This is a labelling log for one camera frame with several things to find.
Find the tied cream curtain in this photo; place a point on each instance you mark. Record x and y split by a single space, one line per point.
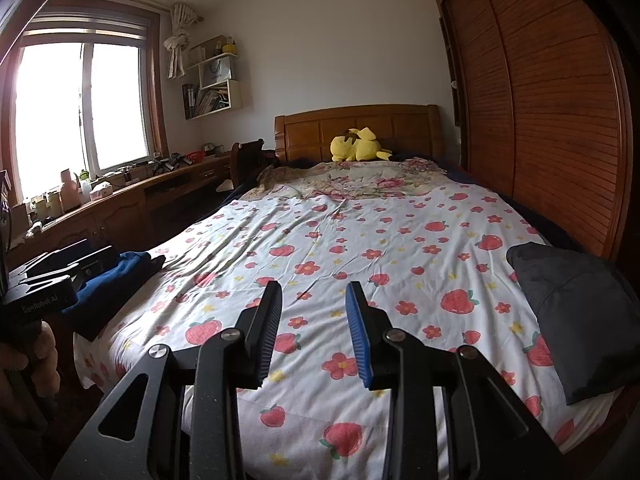
177 45

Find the wooden slatted wardrobe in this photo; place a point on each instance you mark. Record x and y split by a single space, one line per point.
550 110

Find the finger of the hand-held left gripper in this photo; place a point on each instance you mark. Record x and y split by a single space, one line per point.
50 255
97 262

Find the long wooden desk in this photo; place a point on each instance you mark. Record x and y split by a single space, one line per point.
120 210

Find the wood framed window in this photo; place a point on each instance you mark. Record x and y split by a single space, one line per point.
120 105

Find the black device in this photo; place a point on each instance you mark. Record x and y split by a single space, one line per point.
170 162

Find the yellow plush toy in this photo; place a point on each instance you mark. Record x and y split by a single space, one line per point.
360 149

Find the white paper bag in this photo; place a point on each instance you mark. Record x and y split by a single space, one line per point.
217 72

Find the black jacket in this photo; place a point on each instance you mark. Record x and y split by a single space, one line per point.
570 320

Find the dark blue bed sheet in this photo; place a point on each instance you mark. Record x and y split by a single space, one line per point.
480 180

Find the yellow green container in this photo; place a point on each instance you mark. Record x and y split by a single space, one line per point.
230 49

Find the wooden bed headboard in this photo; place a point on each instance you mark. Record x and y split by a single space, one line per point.
310 135

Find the strawberry print quilt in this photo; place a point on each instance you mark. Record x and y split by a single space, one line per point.
350 240

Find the flat cardboard box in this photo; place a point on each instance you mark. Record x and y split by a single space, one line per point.
117 178

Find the metal pot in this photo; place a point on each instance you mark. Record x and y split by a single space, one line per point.
212 150

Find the pink white tissue box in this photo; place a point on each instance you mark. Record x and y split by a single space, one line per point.
102 191

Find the white bottle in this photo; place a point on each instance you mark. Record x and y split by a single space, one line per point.
53 201

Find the blue and black clothes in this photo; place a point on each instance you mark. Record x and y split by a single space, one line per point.
115 315

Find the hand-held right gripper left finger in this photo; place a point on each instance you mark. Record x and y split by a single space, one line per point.
270 330

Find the black binders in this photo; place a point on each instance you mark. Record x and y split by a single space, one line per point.
189 102

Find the pink bottle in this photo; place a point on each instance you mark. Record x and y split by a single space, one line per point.
70 191

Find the rose print blanket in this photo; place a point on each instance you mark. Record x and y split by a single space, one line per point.
360 182

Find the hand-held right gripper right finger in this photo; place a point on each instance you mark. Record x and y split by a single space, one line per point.
357 340

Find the stack of books and papers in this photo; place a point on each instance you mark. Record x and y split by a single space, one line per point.
212 100

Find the white wall shelf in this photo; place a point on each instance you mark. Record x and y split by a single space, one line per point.
235 95

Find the person's left hand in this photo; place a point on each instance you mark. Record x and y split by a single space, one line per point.
49 355

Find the cardboard box on shelf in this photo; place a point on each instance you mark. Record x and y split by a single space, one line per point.
215 46

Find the dark wooden chair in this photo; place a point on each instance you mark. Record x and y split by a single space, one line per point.
247 160

